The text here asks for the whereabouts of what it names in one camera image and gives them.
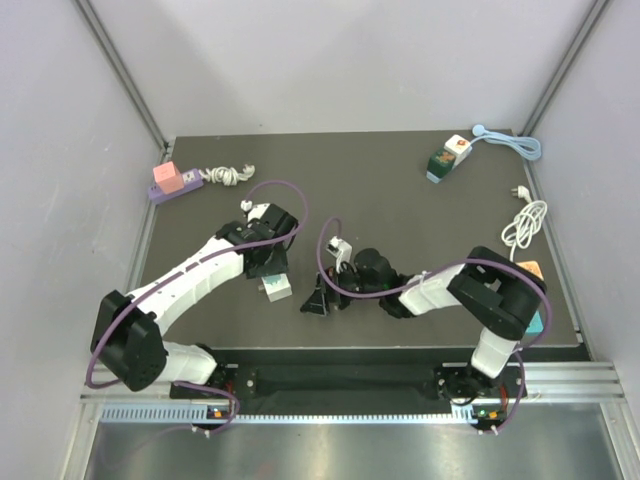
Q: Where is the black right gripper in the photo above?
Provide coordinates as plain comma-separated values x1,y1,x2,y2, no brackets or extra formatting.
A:
301,261,383,316

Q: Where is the white cube socket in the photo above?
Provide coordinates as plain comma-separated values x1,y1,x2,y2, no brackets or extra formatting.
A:
259,277,292,302

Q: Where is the white strip cable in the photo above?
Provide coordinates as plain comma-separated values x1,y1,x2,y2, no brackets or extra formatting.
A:
199,161,257,189

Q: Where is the purple power strip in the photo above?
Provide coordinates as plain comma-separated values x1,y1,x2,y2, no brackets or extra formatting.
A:
147,169,204,205

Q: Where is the pink charger plug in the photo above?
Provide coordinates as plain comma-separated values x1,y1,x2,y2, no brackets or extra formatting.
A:
153,161,184,194

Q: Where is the teal charger plug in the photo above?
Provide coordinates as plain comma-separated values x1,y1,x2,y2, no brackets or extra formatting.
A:
262,274,288,288

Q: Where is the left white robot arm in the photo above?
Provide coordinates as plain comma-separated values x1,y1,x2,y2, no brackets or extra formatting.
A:
90,203,299,397

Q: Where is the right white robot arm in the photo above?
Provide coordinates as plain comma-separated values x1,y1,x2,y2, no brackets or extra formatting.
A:
300,246,550,396

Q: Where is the dark green printed plug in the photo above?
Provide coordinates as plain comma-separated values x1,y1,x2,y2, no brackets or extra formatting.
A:
426,147,456,183

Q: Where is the orange wooden cube plug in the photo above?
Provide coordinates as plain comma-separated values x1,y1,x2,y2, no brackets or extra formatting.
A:
515,260,544,281

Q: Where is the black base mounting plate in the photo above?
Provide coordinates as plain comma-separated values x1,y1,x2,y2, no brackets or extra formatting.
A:
169,362,526,401

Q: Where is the white light-blue power strip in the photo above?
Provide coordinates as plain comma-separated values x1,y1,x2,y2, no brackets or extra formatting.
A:
426,134,472,183

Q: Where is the teal power strip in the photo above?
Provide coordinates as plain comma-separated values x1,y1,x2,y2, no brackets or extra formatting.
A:
525,311,544,335

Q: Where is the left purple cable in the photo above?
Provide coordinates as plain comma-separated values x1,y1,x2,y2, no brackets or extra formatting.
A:
84,179,311,436

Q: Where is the purple cable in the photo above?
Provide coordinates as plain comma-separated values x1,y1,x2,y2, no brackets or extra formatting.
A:
316,216,554,434
84,179,311,436

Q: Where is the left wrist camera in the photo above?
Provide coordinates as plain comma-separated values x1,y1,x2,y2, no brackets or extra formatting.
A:
240,200,271,222

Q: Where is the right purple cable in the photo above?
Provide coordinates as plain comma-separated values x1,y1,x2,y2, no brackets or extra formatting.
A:
316,216,554,434

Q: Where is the white coiled cable with plug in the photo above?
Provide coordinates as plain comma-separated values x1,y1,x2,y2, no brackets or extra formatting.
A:
500,185,549,264

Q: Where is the slotted cable duct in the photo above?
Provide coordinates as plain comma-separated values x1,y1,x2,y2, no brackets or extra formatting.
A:
100,403,498,425

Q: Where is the aluminium frame rail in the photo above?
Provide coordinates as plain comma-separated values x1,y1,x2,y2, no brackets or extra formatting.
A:
79,382,170,404

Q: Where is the light blue cable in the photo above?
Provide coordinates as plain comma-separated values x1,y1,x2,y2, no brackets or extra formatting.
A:
471,124,543,162

